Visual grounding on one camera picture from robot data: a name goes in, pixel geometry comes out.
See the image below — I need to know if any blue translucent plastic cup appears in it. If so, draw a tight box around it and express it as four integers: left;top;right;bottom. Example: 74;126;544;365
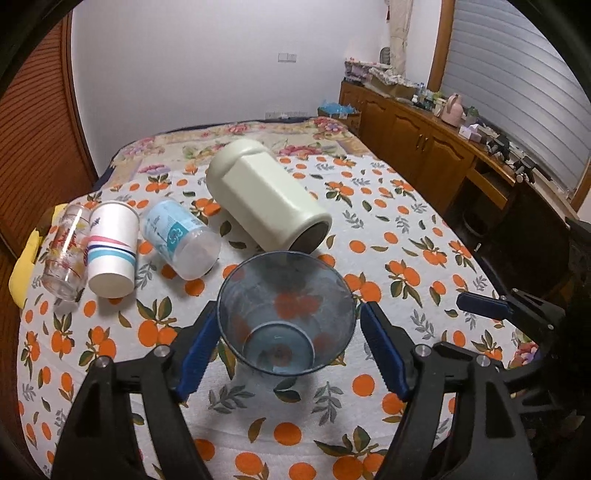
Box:
216;251;356;377

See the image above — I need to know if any white striped paper cup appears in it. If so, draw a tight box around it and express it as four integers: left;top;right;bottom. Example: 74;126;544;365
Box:
87;201;139;299

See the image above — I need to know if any clear cup with blue label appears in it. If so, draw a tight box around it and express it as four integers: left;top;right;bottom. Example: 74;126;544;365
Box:
140;199;221;281

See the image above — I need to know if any wooden sideboard cabinet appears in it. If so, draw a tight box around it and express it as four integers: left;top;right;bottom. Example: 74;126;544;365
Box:
338;80;578;222

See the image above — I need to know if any orange fruit print tablecloth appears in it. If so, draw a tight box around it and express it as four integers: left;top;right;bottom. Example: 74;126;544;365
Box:
18;155;537;479

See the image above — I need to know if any clear glass with red print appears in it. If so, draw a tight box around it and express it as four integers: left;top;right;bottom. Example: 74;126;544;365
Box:
41;205;90;302

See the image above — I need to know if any pink kettle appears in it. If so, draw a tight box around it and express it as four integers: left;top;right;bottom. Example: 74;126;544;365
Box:
441;93;464;128

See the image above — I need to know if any grey window blind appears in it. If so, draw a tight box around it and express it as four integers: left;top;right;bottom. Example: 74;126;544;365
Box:
442;0;590;190

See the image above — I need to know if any blue plastic bag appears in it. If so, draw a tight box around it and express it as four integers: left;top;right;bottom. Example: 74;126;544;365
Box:
318;101;359;119

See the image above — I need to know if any floral bed cover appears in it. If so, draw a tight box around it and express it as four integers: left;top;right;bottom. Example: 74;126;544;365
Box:
94;115;371;190

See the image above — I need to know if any cream ceramic mug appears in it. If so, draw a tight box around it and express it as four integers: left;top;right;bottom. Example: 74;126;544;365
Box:
206;139;332;254

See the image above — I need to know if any brown louvered wardrobe door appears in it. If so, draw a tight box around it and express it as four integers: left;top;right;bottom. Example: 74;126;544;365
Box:
0;13;98;259

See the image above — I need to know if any cream curtain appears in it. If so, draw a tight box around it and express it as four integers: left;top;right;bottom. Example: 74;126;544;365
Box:
387;0;414;76

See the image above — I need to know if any white wall switch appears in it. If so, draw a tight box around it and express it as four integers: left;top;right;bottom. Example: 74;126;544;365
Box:
277;53;297;63

